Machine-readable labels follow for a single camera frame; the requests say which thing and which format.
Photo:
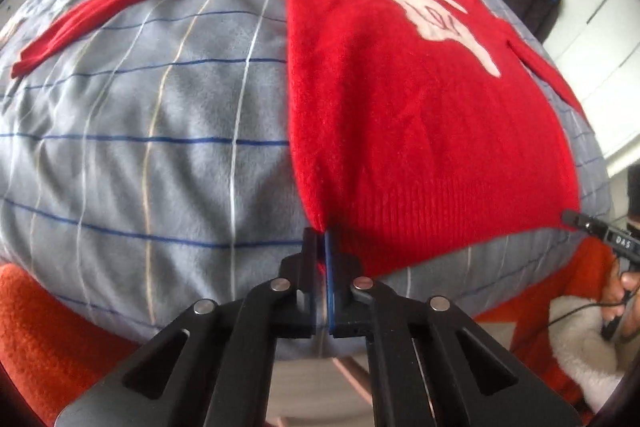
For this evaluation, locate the black jacket hanging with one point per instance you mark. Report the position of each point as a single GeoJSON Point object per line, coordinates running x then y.
{"type": "Point", "coordinates": [530, 1]}

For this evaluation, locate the red knit sweater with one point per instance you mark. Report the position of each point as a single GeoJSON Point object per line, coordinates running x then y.
{"type": "Point", "coordinates": [416, 127]}

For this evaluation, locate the orange fleece garment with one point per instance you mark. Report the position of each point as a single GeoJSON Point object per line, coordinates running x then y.
{"type": "Point", "coordinates": [52, 354]}

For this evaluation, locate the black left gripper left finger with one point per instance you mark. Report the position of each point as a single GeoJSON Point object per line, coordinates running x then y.
{"type": "Point", "coordinates": [212, 365]}

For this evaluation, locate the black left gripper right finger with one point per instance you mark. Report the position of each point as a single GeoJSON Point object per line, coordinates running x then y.
{"type": "Point", "coordinates": [430, 364]}

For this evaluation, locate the white fluffy sleeve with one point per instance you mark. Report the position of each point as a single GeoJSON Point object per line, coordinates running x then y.
{"type": "Point", "coordinates": [577, 345]}

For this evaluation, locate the right hand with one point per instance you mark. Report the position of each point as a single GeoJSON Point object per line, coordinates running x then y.
{"type": "Point", "coordinates": [620, 312]}

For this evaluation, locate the grey plaid duvet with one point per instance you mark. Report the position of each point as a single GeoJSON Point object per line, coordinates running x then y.
{"type": "Point", "coordinates": [146, 167]}

